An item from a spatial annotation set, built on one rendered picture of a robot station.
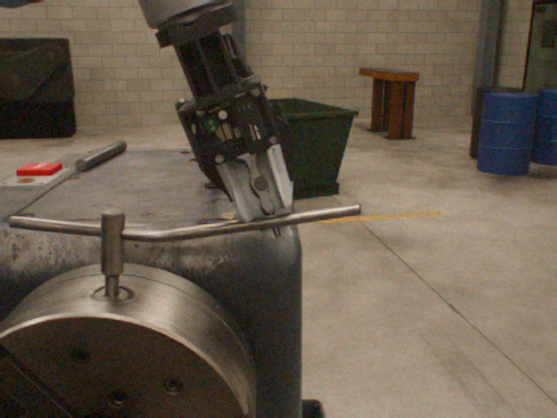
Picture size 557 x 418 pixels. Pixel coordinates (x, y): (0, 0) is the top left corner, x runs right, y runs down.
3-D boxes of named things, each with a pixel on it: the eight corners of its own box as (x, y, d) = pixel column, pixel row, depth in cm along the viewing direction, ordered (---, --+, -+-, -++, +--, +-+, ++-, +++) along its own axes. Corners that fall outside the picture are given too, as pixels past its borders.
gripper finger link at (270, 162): (281, 254, 50) (245, 159, 47) (278, 231, 56) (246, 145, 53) (314, 243, 50) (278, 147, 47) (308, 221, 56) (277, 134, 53)
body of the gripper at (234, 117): (200, 180, 46) (140, 36, 42) (208, 157, 54) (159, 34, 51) (288, 149, 46) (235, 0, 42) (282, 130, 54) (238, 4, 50)
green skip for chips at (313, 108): (219, 178, 620) (216, 101, 595) (295, 171, 655) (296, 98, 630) (264, 211, 502) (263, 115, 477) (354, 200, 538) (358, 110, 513)
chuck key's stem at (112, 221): (96, 323, 56) (97, 214, 52) (103, 313, 58) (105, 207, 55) (118, 325, 56) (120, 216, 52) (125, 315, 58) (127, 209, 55)
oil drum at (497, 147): (465, 165, 684) (472, 92, 659) (509, 163, 695) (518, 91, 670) (492, 176, 629) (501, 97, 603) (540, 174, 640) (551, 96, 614)
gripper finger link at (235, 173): (247, 266, 51) (209, 172, 48) (247, 242, 56) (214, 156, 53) (279, 255, 50) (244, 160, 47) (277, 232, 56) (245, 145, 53)
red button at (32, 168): (30, 173, 101) (29, 161, 101) (64, 172, 102) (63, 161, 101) (16, 181, 96) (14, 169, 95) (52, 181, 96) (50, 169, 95)
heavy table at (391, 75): (355, 124, 1009) (357, 68, 979) (378, 123, 1017) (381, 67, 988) (389, 139, 858) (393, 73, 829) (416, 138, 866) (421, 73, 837)
